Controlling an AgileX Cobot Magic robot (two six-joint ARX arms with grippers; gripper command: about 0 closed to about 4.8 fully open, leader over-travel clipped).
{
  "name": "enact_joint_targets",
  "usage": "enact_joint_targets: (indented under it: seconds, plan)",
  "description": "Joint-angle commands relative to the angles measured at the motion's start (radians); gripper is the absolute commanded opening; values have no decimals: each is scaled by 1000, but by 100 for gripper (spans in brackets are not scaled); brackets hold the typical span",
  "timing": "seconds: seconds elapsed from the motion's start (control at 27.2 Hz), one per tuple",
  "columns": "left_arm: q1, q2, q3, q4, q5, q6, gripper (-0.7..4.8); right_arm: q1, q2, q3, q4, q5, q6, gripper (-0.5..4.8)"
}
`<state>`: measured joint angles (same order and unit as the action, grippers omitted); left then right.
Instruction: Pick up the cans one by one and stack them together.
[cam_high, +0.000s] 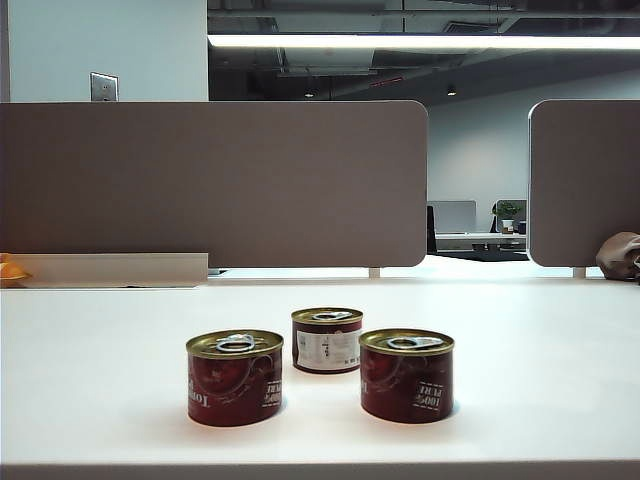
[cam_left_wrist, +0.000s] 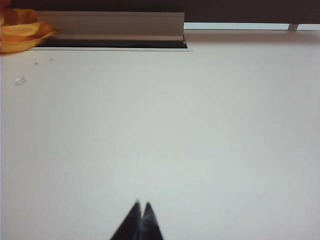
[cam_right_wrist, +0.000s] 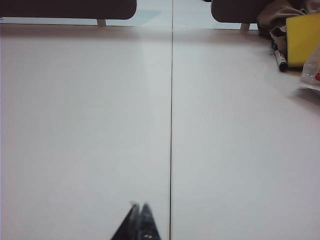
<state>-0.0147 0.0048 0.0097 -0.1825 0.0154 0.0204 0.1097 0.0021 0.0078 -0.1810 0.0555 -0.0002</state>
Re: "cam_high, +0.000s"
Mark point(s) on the red tomato paste can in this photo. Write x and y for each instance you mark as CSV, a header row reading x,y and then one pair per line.
x,y
225,385
400,385

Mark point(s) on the red can with white label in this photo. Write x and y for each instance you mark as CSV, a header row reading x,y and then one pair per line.
x,y
325,345

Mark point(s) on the wide brown desk partition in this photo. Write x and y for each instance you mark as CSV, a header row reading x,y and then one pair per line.
x,y
210,185

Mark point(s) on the grey background desk partition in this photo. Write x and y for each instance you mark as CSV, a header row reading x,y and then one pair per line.
x,y
454,216

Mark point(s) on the white background desk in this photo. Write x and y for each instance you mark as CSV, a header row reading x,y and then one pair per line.
x,y
480,236

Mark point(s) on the potted green plant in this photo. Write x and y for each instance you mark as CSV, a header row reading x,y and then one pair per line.
x,y
508,212

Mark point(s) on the black ceiling spotlight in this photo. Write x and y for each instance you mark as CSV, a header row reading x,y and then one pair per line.
x,y
451,90

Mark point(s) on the long ceiling light strip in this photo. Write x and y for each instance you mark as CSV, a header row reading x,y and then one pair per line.
x,y
425,41

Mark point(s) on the narrow brown desk partition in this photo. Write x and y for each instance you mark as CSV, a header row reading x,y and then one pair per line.
x,y
585,185

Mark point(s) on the brown bag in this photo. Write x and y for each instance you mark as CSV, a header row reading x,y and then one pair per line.
x,y
617,255

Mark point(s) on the yellow cloth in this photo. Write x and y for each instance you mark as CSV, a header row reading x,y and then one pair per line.
x,y
11,270

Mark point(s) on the metal wall plate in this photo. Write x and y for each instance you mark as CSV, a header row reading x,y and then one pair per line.
x,y
104,87

